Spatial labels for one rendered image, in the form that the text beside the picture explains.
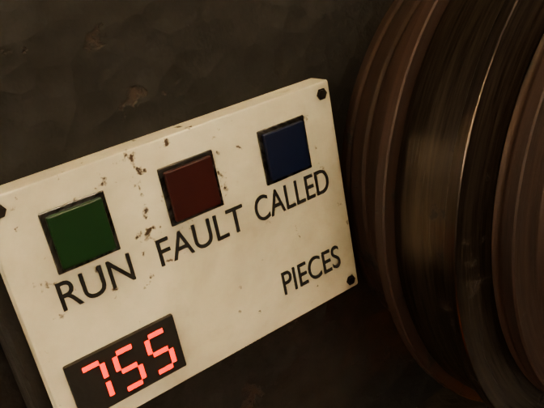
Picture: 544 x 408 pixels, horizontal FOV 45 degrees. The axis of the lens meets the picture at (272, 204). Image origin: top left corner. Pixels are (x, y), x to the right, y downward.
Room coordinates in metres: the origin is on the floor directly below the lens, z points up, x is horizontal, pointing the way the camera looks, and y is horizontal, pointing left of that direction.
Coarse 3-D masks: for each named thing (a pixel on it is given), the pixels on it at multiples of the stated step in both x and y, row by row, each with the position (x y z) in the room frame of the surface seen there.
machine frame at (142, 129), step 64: (0, 0) 0.40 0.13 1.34; (64, 0) 0.42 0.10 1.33; (128, 0) 0.44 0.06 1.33; (192, 0) 0.46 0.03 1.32; (256, 0) 0.49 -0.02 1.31; (320, 0) 0.51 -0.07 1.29; (384, 0) 0.55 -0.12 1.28; (0, 64) 0.39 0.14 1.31; (64, 64) 0.41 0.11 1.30; (128, 64) 0.43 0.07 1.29; (192, 64) 0.45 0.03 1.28; (256, 64) 0.48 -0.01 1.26; (320, 64) 0.51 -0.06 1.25; (0, 128) 0.39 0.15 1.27; (64, 128) 0.41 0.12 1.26; (128, 128) 0.43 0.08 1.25; (0, 320) 0.37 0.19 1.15; (320, 320) 0.49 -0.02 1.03; (384, 320) 0.52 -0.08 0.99; (0, 384) 0.43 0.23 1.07; (192, 384) 0.42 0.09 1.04; (256, 384) 0.45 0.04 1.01; (320, 384) 0.48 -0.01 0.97; (384, 384) 0.52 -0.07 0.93
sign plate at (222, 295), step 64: (192, 128) 0.43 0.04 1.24; (256, 128) 0.45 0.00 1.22; (320, 128) 0.48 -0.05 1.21; (0, 192) 0.37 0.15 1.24; (64, 192) 0.38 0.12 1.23; (128, 192) 0.40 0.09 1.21; (256, 192) 0.45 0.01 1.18; (320, 192) 0.47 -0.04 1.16; (0, 256) 0.36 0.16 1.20; (128, 256) 0.39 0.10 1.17; (192, 256) 0.42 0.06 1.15; (256, 256) 0.44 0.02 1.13; (320, 256) 0.47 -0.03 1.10; (64, 320) 0.37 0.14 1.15; (128, 320) 0.39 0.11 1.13; (192, 320) 0.41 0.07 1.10; (256, 320) 0.43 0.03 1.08; (64, 384) 0.36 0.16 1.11; (128, 384) 0.38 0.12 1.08
